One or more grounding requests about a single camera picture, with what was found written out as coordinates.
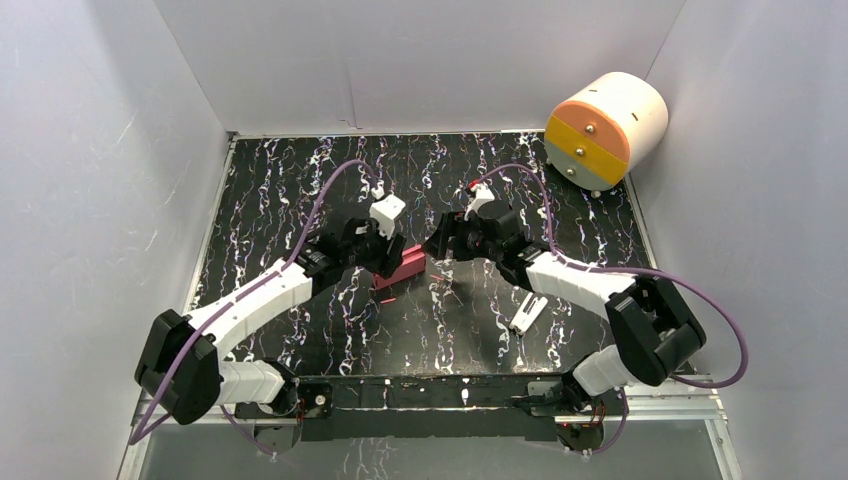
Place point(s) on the pink paper box sheet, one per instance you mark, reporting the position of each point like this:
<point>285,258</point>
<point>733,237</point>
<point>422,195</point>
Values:
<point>413,263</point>

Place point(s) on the small white plastic clip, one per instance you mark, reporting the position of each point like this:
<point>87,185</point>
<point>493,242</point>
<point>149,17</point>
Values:
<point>529,311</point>

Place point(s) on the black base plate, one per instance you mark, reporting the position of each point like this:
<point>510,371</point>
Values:
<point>574,435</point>

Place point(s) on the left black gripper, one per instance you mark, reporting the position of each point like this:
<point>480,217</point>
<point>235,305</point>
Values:
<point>383,252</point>

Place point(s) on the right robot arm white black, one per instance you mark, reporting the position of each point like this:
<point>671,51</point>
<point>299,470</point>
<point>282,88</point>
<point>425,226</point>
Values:
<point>654,330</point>

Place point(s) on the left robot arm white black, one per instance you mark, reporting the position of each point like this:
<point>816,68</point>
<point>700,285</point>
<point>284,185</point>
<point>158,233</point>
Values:
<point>184,361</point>

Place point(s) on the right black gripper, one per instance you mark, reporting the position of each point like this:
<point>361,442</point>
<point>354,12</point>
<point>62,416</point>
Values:
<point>451,224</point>

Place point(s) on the aluminium front rail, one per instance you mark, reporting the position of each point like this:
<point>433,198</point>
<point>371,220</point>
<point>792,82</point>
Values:
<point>542,395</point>

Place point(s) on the round drawer cabinet toy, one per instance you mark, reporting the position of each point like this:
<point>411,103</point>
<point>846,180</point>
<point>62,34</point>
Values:
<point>597,136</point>

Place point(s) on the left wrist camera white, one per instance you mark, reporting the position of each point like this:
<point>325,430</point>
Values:
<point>386,212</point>

